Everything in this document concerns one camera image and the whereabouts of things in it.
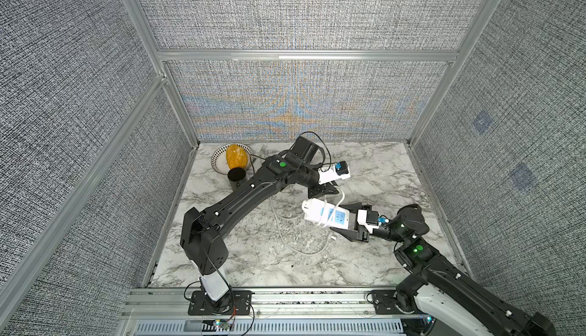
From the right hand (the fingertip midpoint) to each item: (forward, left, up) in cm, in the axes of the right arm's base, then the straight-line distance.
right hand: (335, 211), depth 64 cm
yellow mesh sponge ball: (+39, +38, -24) cm, 60 cm away
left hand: (+11, -3, -3) cm, 12 cm away
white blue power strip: (-1, +7, +4) cm, 8 cm away
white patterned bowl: (+41, +48, -27) cm, 68 cm away
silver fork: (+49, +27, -29) cm, 63 cm away
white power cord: (-5, +5, +2) cm, 7 cm away
